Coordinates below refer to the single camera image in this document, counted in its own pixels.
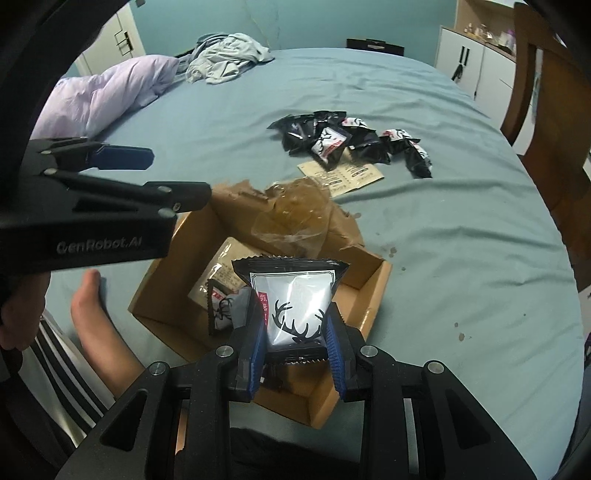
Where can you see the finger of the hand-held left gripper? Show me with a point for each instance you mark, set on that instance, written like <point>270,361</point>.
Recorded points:
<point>184,196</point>
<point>122,158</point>

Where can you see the large beige packet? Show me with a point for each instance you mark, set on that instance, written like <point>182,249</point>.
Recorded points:
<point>355,177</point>
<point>221,272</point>

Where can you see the striped garment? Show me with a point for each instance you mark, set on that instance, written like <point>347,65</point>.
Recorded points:
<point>60,383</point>

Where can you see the pile of snack packets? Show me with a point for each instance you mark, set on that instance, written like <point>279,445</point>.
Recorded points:
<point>323,138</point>

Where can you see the white wardrobe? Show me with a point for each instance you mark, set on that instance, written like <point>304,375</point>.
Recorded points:
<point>124,37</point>

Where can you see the white cabinet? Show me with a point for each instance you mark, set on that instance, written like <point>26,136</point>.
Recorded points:
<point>489,74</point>

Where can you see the grey crumpled clothing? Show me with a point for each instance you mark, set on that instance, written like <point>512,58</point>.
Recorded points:
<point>221,60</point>

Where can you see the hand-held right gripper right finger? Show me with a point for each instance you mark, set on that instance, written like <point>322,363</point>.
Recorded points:
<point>334,355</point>

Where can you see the white antler snack packet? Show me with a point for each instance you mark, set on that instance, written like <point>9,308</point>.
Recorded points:
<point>226,309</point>
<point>295,295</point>

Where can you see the black bag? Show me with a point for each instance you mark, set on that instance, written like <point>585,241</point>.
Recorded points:
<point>374,46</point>

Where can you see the person's left hand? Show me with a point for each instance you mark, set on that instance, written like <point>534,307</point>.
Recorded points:
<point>23,318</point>

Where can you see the dark cloth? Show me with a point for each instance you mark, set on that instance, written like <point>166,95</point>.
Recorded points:
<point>295,454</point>

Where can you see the small jars and bottles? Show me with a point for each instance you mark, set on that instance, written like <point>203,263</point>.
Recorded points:
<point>489,34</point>

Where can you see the brown wooden chair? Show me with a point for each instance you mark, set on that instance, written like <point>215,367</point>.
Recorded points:
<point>554,115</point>

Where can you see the clear crumpled plastic wrap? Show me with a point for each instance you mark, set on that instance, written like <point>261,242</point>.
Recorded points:
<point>295,212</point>

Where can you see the brown cardboard box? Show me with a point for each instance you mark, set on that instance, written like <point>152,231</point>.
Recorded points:
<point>360,277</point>

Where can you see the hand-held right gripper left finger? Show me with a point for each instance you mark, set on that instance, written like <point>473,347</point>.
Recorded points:
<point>254,364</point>

